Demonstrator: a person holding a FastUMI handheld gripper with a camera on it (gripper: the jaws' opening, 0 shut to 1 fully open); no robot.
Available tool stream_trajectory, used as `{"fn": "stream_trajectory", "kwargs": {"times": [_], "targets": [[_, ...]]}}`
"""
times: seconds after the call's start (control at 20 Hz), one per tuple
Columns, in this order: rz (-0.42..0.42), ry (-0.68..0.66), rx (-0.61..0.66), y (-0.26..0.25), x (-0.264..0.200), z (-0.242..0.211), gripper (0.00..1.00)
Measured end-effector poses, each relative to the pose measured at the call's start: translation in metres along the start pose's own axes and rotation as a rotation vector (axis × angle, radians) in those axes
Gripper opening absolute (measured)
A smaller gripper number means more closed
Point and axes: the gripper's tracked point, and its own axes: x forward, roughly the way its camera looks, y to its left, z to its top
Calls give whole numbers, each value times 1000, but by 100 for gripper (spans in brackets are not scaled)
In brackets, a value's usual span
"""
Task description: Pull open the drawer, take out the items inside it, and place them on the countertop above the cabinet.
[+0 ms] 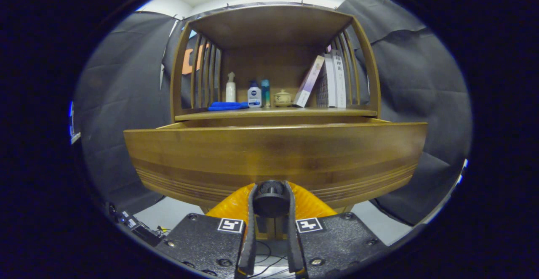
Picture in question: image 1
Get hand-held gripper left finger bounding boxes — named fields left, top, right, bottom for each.
left=162, top=182, right=258, bottom=279

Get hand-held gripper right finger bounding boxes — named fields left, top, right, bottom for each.
left=284, top=181, right=390, bottom=279

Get purple and white book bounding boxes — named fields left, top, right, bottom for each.
left=293, top=55, right=326, bottom=108

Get wooden countertop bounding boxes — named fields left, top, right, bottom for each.
left=175, top=106, right=378, bottom=122

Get wooden cabinet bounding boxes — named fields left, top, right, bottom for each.
left=170, top=3, right=382, bottom=241

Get beige lidded ceramic cup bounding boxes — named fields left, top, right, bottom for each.
left=274, top=89, right=292, bottom=107

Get white book dark patterned cover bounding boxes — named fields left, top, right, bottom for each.
left=316, top=53, right=337, bottom=107

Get black floor cables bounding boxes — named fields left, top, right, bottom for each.
left=255, top=241, right=291, bottom=279

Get white pump bottle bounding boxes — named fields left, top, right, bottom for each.
left=225, top=72, right=237, bottom=103

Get white bottle blue cap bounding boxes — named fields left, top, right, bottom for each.
left=248, top=80, right=262, bottom=109

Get black drawer knob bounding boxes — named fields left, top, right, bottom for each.
left=253, top=180, right=291, bottom=218

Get blue folded cloth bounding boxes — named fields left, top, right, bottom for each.
left=208, top=101, right=250, bottom=112

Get black floor device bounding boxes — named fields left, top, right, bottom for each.
left=107, top=203, right=169, bottom=248

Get black backdrop cloth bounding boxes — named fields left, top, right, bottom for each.
left=74, top=0, right=472, bottom=227

